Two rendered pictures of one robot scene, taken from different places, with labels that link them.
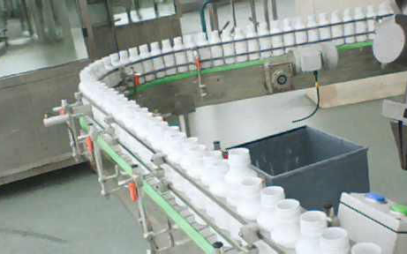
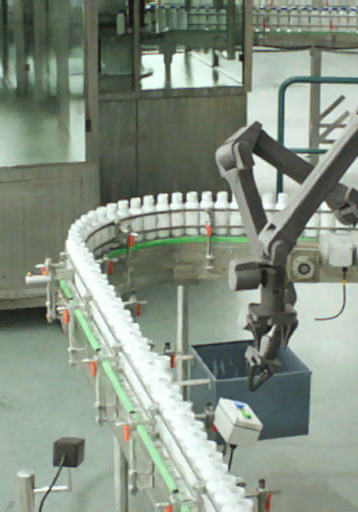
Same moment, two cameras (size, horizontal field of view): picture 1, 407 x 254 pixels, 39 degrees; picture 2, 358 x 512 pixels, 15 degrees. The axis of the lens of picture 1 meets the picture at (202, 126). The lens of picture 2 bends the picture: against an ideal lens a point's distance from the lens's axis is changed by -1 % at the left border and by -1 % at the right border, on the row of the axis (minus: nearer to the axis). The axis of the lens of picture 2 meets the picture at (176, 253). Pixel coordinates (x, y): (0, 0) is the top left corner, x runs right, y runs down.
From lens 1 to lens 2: 2.52 m
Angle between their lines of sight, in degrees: 6
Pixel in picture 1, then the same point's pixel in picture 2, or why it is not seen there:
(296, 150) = not seen: hidden behind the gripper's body
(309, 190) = (249, 398)
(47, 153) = (3, 284)
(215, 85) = (227, 257)
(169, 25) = (227, 101)
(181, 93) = (184, 260)
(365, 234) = (222, 424)
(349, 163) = (291, 382)
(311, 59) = (340, 253)
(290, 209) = (174, 399)
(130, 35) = (160, 108)
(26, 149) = not seen: outside the picture
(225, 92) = not seen: hidden behind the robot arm
